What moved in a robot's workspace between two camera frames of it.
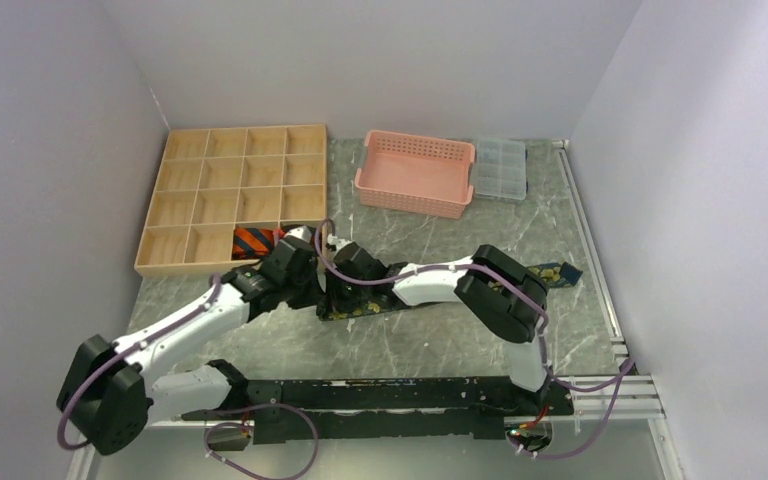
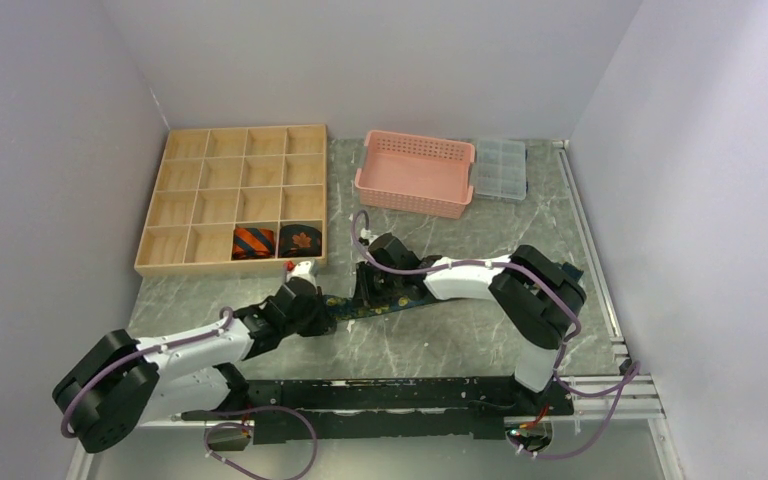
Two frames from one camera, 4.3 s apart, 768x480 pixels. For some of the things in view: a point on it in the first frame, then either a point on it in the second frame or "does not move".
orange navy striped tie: x=251 y=242 does not move
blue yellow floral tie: x=556 y=274 does not move
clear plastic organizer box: x=501 y=168 does not move
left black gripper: x=314 y=294 -> x=323 y=321
